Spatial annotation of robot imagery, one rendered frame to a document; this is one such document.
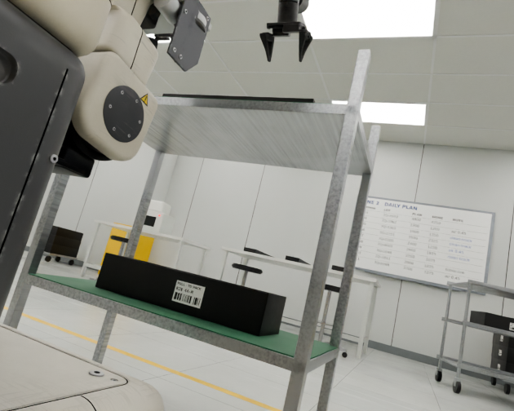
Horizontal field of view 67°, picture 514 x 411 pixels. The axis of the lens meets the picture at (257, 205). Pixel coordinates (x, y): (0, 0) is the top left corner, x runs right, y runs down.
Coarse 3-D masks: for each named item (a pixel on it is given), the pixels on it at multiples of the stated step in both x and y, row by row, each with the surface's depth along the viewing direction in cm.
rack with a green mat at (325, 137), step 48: (192, 144) 146; (240, 144) 133; (288, 144) 122; (336, 144) 113; (144, 192) 161; (336, 192) 89; (48, 288) 111; (96, 288) 120; (192, 336) 92; (240, 336) 93; (288, 336) 117; (336, 336) 120; (288, 384) 82
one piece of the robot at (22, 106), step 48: (0, 0) 36; (48, 0) 39; (96, 0) 44; (0, 48) 36; (48, 48) 40; (0, 96) 36; (48, 96) 41; (0, 144) 37; (48, 144) 42; (0, 192) 38; (0, 240) 38; (0, 288) 39
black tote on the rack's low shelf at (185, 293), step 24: (120, 264) 122; (144, 264) 119; (120, 288) 119; (144, 288) 116; (168, 288) 114; (192, 288) 111; (216, 288) 108; (240, 288) 106; (192, 312) 109; (216, 312) 106; (240, 312) 104; (264, 312) 102
